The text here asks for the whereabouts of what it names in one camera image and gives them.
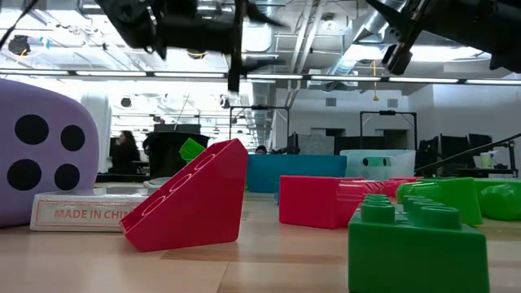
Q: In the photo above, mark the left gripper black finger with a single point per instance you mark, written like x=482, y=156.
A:
x=256, y=65
x=258, y=14

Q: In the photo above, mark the slanted silver ventilation duct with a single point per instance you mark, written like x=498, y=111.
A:
x=344, y=65

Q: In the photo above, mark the large red toy brick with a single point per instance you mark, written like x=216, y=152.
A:
x=309, y=201

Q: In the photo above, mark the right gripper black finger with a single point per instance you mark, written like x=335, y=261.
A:
x=386, y=14

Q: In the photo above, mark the clear plastic bin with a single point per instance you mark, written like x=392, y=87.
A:
x=403, y=167

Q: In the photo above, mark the red sloped toy brick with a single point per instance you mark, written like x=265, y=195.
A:
x=203, y=203

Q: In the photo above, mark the white cup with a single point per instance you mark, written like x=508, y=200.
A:
x=487, y=160

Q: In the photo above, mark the green studded toy brick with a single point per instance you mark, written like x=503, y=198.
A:
x=415, y=260

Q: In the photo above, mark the teal foam die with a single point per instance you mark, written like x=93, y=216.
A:
x=376, y=162

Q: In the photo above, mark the black frame stand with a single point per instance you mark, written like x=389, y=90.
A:
x=260, y=108
x=387, y=112

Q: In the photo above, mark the green slatted plastic basket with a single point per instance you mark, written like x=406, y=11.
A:
x=191, y=149

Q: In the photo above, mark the long green toy brick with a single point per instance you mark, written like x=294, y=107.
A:
x=456, y=201

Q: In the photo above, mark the long ceiling light rail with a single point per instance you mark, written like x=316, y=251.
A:
x=346, y=78

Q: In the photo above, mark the person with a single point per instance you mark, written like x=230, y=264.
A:
x=261, y=149
x=124, y=154

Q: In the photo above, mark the grey partition panel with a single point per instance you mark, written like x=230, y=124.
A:
x=315, y=144

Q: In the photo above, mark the red print card deck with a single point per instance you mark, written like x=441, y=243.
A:
x=81, y=213

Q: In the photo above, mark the straight silver ventilation duct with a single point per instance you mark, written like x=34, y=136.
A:
x=260, y=114

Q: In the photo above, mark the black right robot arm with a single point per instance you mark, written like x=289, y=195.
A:
x=480, y=24

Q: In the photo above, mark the small red toy brick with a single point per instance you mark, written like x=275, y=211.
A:
x=401, y=185

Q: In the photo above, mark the blue plastic bin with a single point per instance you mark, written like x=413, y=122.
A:
x=297, y=171

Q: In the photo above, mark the purple foam die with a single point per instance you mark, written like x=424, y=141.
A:
x=45, y=150

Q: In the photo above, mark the small green toy brick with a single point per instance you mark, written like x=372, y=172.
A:
x=500, y=201

